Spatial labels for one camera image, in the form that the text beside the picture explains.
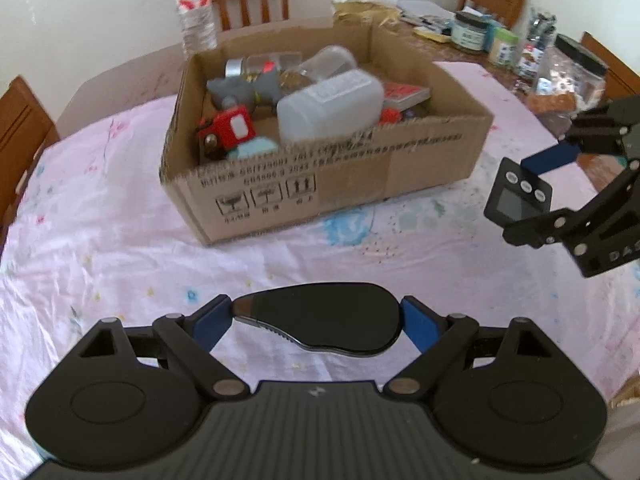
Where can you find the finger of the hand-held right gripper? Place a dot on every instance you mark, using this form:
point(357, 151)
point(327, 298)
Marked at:
point(550, 225)
point(550, 157)

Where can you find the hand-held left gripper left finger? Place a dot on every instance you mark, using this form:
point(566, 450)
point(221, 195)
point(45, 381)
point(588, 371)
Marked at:
point(212, 317)

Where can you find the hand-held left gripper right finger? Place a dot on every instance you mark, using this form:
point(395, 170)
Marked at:
point(417, 322)

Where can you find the small black screen device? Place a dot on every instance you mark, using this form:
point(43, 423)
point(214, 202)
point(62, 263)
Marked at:
point(517, 202)

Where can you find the black oval case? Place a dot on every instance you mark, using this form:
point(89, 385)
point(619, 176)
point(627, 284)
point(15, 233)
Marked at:
point(330, 317)

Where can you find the pink card case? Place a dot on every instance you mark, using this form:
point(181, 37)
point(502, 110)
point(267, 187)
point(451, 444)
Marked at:
point(405, 94)

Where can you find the cardboard box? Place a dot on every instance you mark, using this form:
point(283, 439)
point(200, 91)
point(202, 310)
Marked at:
point(340, 180)

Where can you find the light blue toy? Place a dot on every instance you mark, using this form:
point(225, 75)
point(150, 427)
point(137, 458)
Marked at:
point(255, 147)

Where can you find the red toy car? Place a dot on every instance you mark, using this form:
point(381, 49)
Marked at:
point(232, 127)

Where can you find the white plastic bottle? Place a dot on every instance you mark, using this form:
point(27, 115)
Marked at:
point(330, 107)

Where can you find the grey toy animal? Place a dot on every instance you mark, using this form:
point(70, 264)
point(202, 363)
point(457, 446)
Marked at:
point(240, 90)

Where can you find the large black lidded clear jar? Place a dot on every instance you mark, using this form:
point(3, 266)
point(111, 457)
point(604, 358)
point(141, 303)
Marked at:
point(575, 75)

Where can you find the clear jar with pens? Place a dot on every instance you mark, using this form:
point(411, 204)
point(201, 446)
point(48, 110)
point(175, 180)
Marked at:
point(532, 45)

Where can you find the pink floral tablecloth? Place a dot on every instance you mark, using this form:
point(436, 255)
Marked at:
point(125, 240)

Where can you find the green lidded small jar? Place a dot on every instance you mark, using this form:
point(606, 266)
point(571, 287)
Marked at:
point(504, 49)

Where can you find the dark lidded glass jar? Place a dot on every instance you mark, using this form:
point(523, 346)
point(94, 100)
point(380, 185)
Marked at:
point(470, 32)

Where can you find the pile of papers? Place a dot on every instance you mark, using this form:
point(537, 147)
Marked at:
point(427, 17)

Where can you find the clear empty plastic jar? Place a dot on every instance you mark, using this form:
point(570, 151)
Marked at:
point(327, 62)

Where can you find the glass jar with gold flakes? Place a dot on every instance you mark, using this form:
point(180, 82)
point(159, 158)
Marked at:
point(237, 66)

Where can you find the clear plastic water bottle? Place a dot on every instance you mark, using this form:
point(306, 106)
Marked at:
point(196, 10)

